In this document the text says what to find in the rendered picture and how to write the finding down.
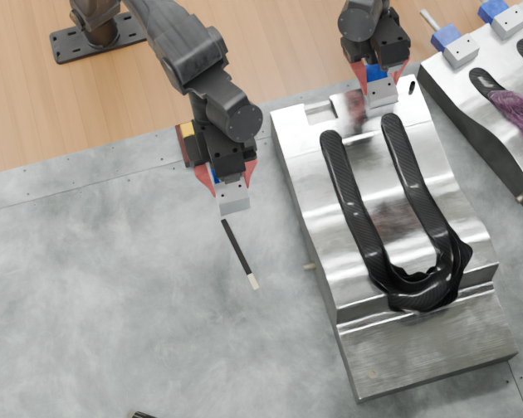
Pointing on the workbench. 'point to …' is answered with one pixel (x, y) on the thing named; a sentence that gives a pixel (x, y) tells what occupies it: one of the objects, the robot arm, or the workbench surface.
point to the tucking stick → (240, 254)
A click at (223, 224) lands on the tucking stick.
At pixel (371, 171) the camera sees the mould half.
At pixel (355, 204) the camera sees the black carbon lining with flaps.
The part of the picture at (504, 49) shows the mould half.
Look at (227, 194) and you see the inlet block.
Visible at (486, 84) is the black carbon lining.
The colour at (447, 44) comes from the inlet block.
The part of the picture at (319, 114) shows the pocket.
